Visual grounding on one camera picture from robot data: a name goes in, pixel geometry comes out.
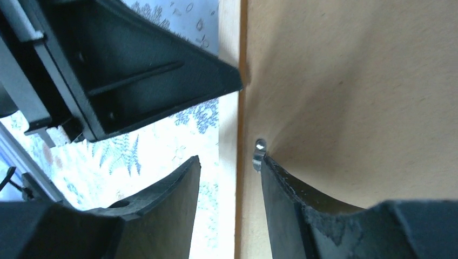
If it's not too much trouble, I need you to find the wooden picture frame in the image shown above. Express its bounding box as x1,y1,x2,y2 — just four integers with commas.
217,1,244,258

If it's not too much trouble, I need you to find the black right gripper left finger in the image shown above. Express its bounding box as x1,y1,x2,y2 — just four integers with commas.
1,156,200,258

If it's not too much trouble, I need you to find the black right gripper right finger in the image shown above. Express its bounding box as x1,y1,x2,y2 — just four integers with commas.
261,156,457,258

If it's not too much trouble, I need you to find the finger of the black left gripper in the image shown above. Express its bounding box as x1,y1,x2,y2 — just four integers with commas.
36,1,243,142

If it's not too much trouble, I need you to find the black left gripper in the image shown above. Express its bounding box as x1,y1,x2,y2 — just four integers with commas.
1,1,84,147

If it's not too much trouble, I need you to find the brown cardboard backing board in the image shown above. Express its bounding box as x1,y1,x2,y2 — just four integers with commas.
235,1,457,258

